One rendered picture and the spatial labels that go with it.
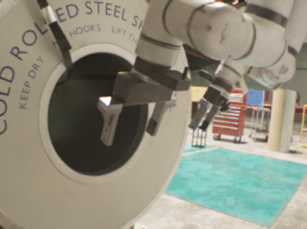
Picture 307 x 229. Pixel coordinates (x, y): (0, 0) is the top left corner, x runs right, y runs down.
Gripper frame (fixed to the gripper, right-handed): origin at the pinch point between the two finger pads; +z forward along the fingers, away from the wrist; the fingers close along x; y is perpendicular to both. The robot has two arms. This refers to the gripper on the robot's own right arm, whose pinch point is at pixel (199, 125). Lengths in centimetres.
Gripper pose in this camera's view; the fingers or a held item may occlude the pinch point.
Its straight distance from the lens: 90.1
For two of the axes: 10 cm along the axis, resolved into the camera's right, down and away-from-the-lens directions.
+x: 4.3, 0.9, 9.0
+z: -4.9, 8.6, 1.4
